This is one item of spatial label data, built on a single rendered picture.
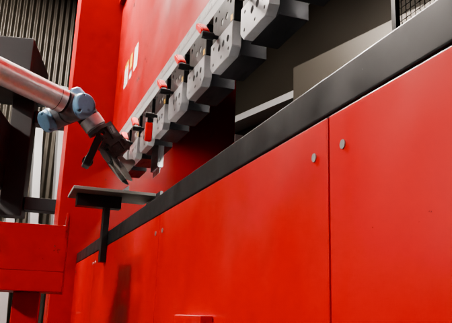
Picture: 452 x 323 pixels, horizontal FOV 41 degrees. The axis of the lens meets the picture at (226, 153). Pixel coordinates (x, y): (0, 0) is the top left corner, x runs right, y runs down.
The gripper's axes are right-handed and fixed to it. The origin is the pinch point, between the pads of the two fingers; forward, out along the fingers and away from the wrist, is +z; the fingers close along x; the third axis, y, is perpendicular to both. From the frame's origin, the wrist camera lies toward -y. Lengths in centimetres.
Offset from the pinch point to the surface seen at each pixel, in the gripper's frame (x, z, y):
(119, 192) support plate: -7.3, 2.3, -6.0
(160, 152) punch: -3.5, -1.3, 14.6
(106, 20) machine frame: 86, -78, 64
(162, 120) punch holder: -21.8, -8.3, 14.7
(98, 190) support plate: -7.2, -1.9, -11.1
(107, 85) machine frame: 86, -49, 44
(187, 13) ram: -43, -28, 32
